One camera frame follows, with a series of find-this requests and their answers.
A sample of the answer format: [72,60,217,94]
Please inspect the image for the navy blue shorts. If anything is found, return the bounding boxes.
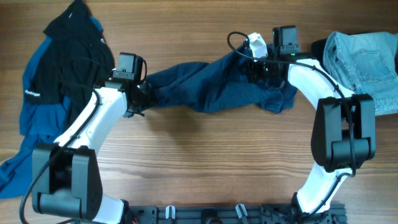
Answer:
[141,52,297,113]

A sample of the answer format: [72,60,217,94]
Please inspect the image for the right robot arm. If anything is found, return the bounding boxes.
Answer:
[246,26,376,223]

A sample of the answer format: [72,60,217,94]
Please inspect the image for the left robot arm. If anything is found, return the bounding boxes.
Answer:
[19,53,148,223]

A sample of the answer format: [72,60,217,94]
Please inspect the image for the black folded garment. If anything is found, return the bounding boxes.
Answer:
[310,30,398,63]

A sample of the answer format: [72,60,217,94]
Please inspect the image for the light blue denim jeans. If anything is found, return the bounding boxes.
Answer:
[323,32,397,116]

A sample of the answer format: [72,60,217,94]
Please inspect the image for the blue t-shirt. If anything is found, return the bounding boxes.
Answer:
[0,15,105,200]

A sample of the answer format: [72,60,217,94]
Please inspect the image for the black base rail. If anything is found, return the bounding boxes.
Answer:
[130,203,348,224]

